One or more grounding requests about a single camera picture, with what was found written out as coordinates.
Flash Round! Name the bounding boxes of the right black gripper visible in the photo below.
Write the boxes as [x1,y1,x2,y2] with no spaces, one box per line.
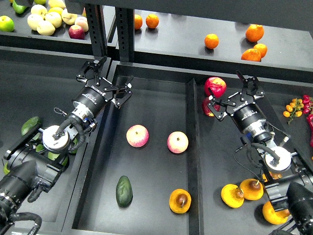
[207,70,269,134]

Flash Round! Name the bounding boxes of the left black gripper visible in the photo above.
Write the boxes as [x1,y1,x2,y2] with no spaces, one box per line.
[72,56,134,118]

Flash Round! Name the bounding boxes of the dark green avocado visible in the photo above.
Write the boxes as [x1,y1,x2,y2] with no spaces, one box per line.
[115,175,133,208]

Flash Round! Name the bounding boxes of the yellow pear with brown stem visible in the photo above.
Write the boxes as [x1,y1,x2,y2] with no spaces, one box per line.
[169,188,192,214]

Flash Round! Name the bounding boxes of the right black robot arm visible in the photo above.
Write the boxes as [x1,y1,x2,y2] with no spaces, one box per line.
[203,72,313,235]

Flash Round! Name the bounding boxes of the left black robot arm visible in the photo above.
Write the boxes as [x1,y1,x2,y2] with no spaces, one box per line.
[0,58,132,235]

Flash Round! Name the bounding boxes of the green avocado right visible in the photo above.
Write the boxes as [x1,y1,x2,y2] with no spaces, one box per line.
[70,138,78,155]

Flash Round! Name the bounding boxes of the pale yellow pear right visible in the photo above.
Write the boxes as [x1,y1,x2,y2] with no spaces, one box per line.
[61,9,78,25]

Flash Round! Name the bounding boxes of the pale yellow pear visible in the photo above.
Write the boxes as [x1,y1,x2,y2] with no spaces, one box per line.
[61,9,78,25]
[45,12,62,28]
[31,4,48,18]
[27,14,44,31]
[36,21,55,36]

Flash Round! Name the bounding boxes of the pale yellow pear centre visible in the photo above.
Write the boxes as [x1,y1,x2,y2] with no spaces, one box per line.
[45,12,62,28]

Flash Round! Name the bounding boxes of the pale yellow pear front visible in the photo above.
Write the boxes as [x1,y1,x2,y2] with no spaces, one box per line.
[36,21,55,36]

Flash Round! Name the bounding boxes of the dark avocado upper left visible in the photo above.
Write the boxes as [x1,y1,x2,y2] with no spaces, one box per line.
[21,116,42,136]

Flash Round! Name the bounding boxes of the yellow pear middle of group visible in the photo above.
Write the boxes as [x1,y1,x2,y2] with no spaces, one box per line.
[240,179,264,201]

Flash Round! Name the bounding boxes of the yellow pear of group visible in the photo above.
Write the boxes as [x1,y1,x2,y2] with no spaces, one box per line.
[221,184,245,209]
[240,179,264,201]

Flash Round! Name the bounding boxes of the green avocado centre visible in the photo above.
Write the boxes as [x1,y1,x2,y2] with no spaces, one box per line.
[47,152,69,167]

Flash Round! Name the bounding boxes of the pale yellow pear left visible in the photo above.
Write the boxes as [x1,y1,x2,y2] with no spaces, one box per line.
[27,14,44,31]

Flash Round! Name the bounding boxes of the yellow pear left of group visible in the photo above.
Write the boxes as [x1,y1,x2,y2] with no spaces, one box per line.
[221,184,245,209]

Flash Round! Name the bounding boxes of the green avocado middle left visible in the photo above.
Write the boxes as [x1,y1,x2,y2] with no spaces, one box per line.
[36,144,45,152]

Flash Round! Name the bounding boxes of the pale yellow pear back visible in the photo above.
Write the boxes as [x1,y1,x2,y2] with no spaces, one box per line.
[31,4,48,18]

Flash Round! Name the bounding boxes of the bright red apple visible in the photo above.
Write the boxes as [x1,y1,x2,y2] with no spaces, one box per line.
[204,77,226,98]

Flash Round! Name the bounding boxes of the dark red apple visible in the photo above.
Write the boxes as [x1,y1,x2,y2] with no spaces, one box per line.
[201,97,214,117]

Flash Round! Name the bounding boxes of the orange front right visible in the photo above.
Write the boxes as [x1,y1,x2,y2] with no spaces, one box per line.
[241,48,262,62]

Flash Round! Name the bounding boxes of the red apple on shelf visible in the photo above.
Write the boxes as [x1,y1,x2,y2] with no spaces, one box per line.
[68,24,85,40]

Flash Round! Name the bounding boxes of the small orange right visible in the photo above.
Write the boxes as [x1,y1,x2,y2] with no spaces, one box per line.
[253,43,268,58]

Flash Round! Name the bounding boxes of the orange cherry tomato bunch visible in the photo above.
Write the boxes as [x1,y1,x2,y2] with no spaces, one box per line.
[283,98,304,124]

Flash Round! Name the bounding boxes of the pink apple left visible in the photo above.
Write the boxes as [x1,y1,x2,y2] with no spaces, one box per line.
[126,124,149,147]

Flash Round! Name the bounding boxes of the pink apple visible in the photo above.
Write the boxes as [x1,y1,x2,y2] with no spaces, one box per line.
[126,124,149,147]
[167,131,189,154]

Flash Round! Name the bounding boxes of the orange centre of shelf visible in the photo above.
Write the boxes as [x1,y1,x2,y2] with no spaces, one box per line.
[204,34,219,49]

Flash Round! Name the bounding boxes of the pink peach on shelf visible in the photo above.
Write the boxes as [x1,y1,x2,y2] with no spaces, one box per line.
[74,16,89,32]

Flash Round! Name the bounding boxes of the large orange top right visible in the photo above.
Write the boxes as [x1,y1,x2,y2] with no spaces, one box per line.
[246,24,265,43]

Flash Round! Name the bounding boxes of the red chili peppers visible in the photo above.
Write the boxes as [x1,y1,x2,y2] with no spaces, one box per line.
[303,94,313,147]

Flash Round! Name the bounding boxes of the pink apple right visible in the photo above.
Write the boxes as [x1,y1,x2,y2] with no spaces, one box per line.
[167,131,189,154]

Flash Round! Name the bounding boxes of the yellow lemon on shelf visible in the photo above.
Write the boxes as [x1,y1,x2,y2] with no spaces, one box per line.
[48,6,64,16]

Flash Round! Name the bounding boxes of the green fruit top shelf corner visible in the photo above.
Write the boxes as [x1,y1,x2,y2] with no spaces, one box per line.
[12,0,28,14]

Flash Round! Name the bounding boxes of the green apple on shelf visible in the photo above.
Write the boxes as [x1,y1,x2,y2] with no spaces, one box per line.
[0,15,15,32]

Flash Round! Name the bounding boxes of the black tray divider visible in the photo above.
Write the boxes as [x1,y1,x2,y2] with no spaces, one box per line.
[185,78,204,235]

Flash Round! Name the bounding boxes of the orange half hidden by post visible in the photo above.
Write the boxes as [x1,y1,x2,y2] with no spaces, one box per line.
[134,14,143,30]

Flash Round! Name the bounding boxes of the black perforated shelf post right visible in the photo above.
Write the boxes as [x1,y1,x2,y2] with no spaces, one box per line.
[115,7,134,62]

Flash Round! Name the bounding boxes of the black perforated shelf post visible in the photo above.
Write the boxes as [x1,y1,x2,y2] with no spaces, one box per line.
[115,7,134,62]
[85,3,108,57]

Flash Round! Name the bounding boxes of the black perforated shelf post left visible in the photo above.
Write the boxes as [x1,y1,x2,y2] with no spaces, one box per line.
[85,3,108,57]

